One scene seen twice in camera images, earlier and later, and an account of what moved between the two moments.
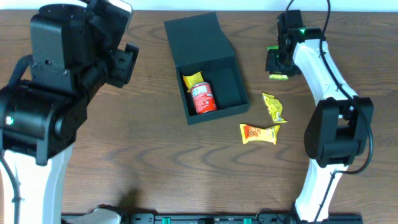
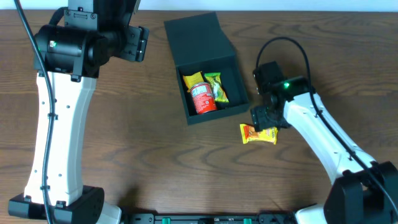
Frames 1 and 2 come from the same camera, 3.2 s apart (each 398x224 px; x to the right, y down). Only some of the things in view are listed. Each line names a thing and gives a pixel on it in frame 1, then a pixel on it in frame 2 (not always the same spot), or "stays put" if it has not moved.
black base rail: (270, 216) stays put
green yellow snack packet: (280, 77) -> (215, 81)
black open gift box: (198, 44) stays put
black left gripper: (123, 65) -> (137, 43)
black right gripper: (278, 66) -> (261, 117)
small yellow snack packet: (193, 79) stays put
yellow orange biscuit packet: (250, 132) stays put
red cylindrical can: (203, 98) stays put
